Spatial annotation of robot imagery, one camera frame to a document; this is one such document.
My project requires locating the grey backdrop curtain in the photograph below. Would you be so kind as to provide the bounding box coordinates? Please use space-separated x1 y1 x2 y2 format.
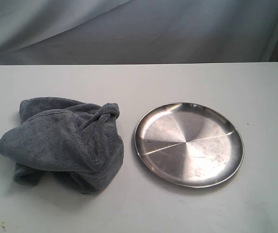
0 0 278 65

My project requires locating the round stainless steel plate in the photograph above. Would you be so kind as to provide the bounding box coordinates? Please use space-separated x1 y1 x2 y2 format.
134 102 244 188

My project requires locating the grey microfibre cloth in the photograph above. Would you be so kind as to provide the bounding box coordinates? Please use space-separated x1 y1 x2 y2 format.
0 97 124 194

